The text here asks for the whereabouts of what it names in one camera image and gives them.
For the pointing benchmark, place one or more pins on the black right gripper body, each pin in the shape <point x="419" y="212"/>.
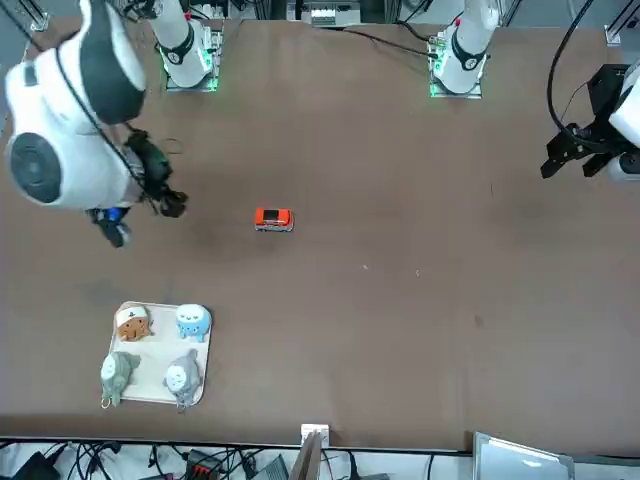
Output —
<point x="152" y="167"/>

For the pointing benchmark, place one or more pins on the brown plush with white cap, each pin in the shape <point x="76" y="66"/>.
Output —
<point x="132" y="327"/>

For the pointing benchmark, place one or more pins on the grey plush with white face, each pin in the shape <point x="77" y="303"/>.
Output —
<point x="180" y="377"/>

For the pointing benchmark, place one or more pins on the slanted metal frame post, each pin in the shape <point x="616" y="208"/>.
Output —
<point x="307" y="460"/>

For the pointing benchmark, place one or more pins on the beige plastic tray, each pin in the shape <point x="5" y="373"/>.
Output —
<point x="155" y="370"/>

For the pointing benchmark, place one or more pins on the light blue plush toy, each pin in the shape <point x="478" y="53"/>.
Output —
<point x="192" y="322"/>

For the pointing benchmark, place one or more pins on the black power adapter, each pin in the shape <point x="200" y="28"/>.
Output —
<point x="37" y="467"/>

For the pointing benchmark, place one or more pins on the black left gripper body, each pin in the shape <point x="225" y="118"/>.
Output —
<point x="602" y="100"/>

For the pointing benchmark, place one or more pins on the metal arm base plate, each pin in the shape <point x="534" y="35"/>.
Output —
<point x="475" y="92"/>
<point x="215" y="82"/>

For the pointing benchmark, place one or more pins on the white power strip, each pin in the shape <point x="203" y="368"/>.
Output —
<point x="330" y="15"/>

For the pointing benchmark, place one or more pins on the red-and-black connector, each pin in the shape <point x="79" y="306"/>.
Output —
<point x="200" y="471"/>

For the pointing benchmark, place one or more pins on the aluminium frame bracket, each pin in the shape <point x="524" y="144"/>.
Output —
<point x="612" y="35"/>
<point x="40" y="20"/>

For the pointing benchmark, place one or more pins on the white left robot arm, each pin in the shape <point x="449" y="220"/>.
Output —
<point x="467" y="50"/>

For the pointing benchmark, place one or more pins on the green-grey plush toy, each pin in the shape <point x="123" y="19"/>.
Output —
<point x="117" y="375"/>

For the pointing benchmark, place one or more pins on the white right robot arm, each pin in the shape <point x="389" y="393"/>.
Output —
<point x="50" y="125"/>

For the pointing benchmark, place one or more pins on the grey metal case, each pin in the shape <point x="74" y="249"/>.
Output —
<point x="515" y="460"/>

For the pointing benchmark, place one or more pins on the orange-and-blue toy bus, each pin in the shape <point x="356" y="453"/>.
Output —
<point x="272" y="219"/>

